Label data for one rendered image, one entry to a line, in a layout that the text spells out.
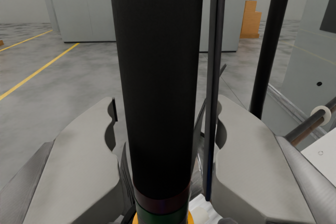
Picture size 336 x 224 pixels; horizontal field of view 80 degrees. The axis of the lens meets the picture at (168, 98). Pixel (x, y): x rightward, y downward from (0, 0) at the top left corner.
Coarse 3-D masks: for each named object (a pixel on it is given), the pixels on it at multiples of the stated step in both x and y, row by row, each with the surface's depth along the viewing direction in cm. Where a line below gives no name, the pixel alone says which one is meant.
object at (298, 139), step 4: (332, 108) 33; (332, 112) 33; (320, 120) 30; (312, 124) 29; (316, 124) 29; (308, 128) 28; (312, 128) 29; (304, 132) 27; (308, 132) 28; (300, 136) 27; (304, 136) 27; (292, 140) 26; (296, 140) 26; (300, 140) 27; (292, 144) 26; (296, 144) 26
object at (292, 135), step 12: (276, 0) 12; (276, 12) 12; (276, 24) 13; (264, 36) 13; (276, 36) 13; (264, 48) 13; (264, 60) 14; (264, 72) 14; (264, 84) 15; (252, 96) 16; (264, 96) 15; (252, 108) 16; (324, 108) 30; (312, 120) 28; (324, 120) 31; (300, 132) 26
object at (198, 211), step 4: (196, 208) 18; (200, 208) 18; (192, 212) 17; (196, 212) 17; (200, 212) 17; (204, 212) 17; (192, 216) 17; (196, 216) 17; (200, 216) 17; (204, 216) 17; (208, 216) 17; (196, 220) 17; (200, 220) 17; (204, 220) 17
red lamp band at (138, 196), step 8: (136, 192) 11; (184, 192) 11; (144, 200) 11; (152, 200) 10; (160, 200) 10; (168, 200) 10; (176, 200) 11; (184, 200) 11; (144, 208) 11; (152, 208) 11; (160, 208) 10; (168, 208) 11; (176, 208) 11
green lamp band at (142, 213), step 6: (138, 204) 11; (186, 204) 12; (138, 210) 12; (144, 210) 11; (180, 210) 11; (186, 210) 12; (144, 216) 11; (150, 216) 11; (156, 216) 11; (162, 216) 11; (168, 216) 11; (174, 216) 11; (180, 216) 11; (150, 222) 11; (156, 222) 11; (162, 222) 11; (168, 222) 11; (174, 222) 11
